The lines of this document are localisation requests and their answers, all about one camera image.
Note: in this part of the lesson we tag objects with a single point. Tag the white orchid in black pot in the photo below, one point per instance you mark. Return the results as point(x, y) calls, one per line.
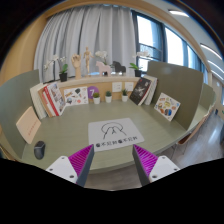
point(63, 76)
point(137, 72)

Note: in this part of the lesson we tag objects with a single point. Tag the white orchid plant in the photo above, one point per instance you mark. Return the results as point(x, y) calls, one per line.
point(101, 54)

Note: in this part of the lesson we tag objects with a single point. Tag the beige thick book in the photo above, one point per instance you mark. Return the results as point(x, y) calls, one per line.
point(28, 125)

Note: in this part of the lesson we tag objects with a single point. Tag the grey white curtain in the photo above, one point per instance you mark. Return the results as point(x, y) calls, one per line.
point(86, 30)

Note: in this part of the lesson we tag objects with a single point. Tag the ceiling light strips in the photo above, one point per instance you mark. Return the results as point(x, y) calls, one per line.
point(178, 12)

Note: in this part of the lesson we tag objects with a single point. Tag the white thick book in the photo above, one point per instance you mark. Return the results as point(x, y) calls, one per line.
point(36, 100)

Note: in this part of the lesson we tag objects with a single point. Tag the wooden desk shelf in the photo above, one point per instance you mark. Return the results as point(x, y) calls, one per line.
point(103, 81)

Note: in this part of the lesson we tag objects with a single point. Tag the black cover book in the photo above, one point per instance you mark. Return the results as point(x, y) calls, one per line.
point(140, 91)

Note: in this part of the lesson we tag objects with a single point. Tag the purple round number sign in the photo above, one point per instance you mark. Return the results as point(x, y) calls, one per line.
point(92, 90)

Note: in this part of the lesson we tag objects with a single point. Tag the black wooden horse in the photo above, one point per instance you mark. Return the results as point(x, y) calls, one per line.
point(118, 67)

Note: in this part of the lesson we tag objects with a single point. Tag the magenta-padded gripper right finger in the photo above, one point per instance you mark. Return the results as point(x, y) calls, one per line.
point(161, 166)

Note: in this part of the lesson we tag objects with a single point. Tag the wooden chair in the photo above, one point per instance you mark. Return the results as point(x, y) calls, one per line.
point(193, 131)

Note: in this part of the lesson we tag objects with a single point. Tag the red-spined photo-cover book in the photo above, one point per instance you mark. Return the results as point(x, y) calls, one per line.
point(56, 98)

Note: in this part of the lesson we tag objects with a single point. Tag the brown book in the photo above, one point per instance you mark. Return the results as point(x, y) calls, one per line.
point(45, 103)

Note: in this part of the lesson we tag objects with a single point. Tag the white line-drawing mouse pad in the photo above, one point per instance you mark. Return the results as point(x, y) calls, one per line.
point(96, 133)

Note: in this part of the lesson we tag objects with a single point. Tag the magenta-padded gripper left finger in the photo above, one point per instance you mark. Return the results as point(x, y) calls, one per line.
point(63, 166)

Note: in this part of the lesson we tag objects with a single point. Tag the dark-framed window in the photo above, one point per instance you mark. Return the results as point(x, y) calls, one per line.
point(175, 46)

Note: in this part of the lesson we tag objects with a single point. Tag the green felt desk partition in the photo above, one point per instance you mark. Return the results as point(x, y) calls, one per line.
point(180, 83)
point(13, 100)

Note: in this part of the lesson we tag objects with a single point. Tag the white sticker picture card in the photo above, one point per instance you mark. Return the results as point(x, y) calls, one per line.
point(76, 96)

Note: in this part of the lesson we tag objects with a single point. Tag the white wall socket plate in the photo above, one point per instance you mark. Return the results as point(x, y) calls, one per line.
point(117, 87)
point(129, 86)

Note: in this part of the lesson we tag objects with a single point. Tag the wooden hand model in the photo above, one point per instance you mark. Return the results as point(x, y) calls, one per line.
point(77, 65)

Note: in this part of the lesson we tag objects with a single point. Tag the dark grey computer mouse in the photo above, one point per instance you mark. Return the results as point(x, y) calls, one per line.
point(39, 150)

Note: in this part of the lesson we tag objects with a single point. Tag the wooden artist mannequin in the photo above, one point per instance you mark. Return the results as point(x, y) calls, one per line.
point(88, 58)

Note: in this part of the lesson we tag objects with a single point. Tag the small plant in white pot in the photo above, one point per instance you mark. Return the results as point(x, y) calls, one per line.
point(108, 98)
point(96, 100)
point(124, 98)

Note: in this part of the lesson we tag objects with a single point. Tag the pink wooden horse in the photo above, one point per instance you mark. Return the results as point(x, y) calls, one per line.
point(103, 68)

